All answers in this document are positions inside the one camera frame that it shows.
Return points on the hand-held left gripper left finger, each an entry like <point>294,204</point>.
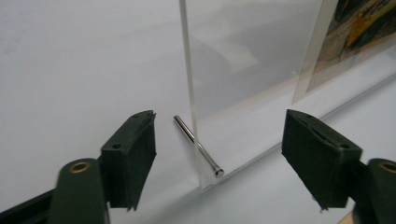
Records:
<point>130,161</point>

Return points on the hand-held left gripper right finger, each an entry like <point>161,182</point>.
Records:
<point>320,158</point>

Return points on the silver metal frame pin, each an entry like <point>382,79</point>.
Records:
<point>199,146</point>

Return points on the clear acrylic picture frame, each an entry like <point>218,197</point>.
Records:
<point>249,77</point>

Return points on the colourful abstract art print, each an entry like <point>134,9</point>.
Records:
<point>351,40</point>

